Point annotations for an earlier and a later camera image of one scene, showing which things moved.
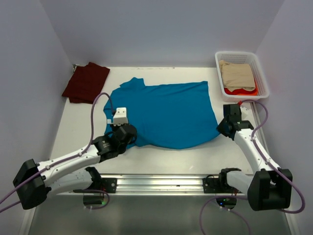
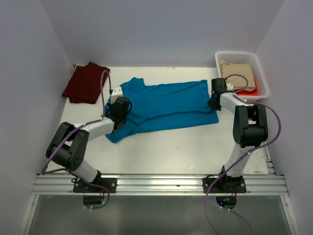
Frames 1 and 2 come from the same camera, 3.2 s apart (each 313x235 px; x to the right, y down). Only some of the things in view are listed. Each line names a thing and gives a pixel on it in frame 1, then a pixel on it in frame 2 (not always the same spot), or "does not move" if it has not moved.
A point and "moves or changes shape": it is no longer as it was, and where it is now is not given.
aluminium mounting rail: x=156 y=185 does not move
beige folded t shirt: x=236 y=76 does not move
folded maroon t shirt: x=85 y=83 does not move
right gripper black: x=220 y=129 -> x=211 y=105
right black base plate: x=220 y=185 does not move
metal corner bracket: x=75 y=66 does not move
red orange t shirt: x=241 y=92 does not move
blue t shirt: x=166 y=117 moves or changes shape
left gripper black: x=114 y=128 -> x=110 y=106
